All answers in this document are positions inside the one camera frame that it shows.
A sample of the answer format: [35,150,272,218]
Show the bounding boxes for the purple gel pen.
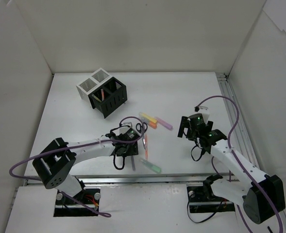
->
[131,156,136,171]

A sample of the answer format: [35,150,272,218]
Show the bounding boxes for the orange gel pen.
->
[101,88,105,101]

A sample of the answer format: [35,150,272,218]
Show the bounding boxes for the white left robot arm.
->
[32,126,140,204]

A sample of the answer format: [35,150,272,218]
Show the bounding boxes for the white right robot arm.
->
[178,114,286,224]

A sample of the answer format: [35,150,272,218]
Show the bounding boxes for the purple highlighter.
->
[155,117,173,131]

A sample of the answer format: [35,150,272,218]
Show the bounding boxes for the red-orange gel pen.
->
[144,134,148,160]

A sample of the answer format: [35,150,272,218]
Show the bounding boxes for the orange highlighter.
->
[142,118,157,129]

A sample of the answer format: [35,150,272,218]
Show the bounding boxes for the green highlighter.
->
[138,158,162,174]

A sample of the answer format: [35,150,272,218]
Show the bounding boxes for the yellow highlighter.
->
[139,112,157,124]

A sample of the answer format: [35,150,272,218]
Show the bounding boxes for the black mesh double container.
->
[88,77,128,118]

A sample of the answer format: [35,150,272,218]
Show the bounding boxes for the white mesh double container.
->
[76,68,111,101]

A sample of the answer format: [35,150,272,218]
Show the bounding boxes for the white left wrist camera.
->
[119,122,133,133]

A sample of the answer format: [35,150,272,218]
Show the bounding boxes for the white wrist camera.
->
[119,122,133,133]
[195,106,210,124]

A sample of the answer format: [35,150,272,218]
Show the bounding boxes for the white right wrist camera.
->
[195,106,210,124]

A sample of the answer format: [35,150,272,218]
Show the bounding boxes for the black handled scissors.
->
[135,122,148,149]

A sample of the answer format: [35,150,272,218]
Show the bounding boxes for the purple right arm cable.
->
[196,95,284,233]

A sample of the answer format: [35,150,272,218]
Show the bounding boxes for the aluminium side rail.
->
[216,73,279,233]

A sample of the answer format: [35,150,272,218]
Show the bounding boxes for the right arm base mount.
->
[187,186,235,214]

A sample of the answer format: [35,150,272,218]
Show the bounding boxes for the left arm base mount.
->
[53,186,101,217]

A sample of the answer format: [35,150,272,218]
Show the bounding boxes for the aluminium front rail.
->
[23,172,238,186]

